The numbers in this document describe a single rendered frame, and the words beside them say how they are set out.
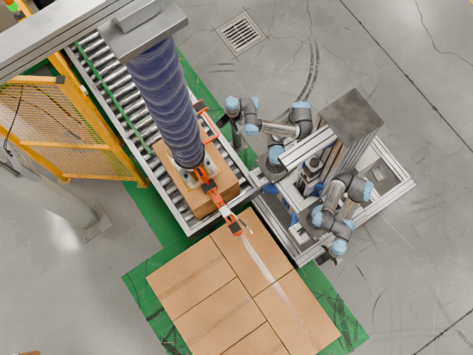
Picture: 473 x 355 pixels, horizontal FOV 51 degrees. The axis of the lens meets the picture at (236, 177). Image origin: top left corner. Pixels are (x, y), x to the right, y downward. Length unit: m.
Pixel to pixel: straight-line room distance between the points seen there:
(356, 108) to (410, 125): 2.35
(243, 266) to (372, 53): 2.55
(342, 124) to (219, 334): 1.98
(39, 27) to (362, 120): 1.64
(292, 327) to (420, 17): 3.35
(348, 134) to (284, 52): 2.61
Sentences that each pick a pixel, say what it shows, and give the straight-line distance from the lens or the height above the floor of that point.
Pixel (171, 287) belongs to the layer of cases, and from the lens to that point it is 3.99.
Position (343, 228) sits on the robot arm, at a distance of 2.70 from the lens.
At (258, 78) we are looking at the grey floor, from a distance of 5.02.
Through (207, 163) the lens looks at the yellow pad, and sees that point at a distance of 3.66.
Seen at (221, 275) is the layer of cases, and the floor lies 0.54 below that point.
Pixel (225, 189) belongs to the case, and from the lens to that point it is 3.64.
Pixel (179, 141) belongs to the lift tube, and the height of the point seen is 1.73.
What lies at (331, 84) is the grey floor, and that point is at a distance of 5.05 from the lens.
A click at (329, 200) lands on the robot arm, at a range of 2.81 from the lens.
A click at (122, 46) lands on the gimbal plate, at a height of 2.87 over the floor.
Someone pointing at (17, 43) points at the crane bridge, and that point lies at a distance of 1.83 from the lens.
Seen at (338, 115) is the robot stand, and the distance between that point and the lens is 2.69.
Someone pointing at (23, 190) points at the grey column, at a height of 1.38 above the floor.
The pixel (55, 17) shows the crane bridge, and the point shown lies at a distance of 1.83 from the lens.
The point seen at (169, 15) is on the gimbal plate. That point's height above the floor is 2.88.
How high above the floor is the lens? 4.47
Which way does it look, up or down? 74 degrees down
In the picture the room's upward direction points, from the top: 7 degrees counter-clockwise
